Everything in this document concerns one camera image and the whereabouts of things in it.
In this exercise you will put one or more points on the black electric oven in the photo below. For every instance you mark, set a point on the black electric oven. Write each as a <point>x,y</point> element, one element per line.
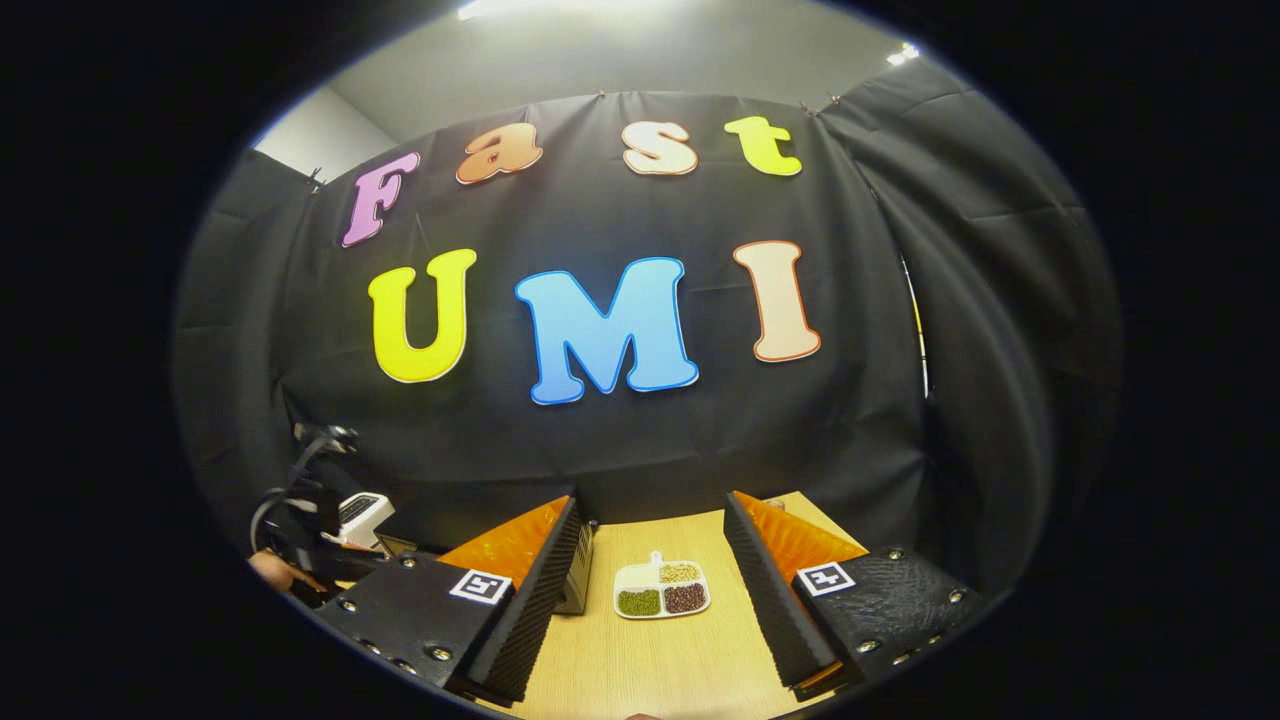
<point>578,570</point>

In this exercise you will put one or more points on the large ceiling light panel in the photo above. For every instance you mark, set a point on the large ceiling light panel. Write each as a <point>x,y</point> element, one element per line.
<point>500,8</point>

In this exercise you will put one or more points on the small ceiling light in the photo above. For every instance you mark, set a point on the small ceiling light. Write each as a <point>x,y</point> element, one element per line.
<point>903,55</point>

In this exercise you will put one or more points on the white divided dish of beans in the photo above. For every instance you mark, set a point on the white divided dish of beans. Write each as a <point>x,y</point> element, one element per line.
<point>662,590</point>

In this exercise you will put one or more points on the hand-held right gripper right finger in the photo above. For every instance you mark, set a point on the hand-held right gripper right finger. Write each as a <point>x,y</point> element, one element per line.
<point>770,590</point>

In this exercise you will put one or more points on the white toaster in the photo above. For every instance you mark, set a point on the white toaster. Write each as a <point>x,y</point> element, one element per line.
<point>362,515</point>

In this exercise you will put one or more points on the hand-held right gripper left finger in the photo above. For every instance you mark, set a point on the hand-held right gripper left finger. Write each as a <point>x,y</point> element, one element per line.
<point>530,600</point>

